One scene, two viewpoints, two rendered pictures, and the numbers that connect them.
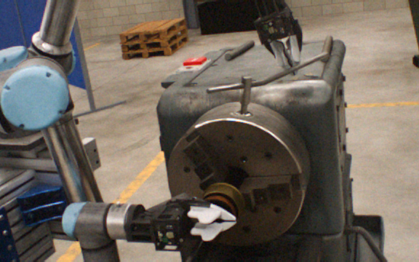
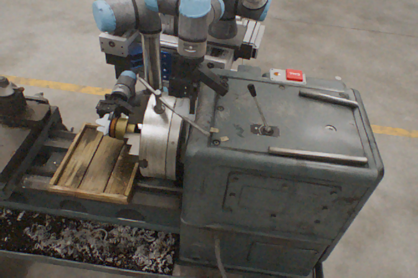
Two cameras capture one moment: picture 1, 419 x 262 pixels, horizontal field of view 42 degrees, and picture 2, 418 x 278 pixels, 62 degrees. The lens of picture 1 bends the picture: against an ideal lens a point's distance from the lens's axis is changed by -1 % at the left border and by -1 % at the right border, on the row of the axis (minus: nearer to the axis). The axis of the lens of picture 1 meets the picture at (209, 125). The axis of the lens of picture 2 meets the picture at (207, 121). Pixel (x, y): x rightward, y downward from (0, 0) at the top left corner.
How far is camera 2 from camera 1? 147 cm
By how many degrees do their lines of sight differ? 66
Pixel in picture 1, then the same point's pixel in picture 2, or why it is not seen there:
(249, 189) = (128, 137)
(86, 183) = (147, 70)
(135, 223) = (107, 97)
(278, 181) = (132, 149)
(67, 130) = (143, 41)
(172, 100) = not seen: hidden behind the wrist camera
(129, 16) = not seen: outside the picture
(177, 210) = (107, 108)
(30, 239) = not seen: hidden behind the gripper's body
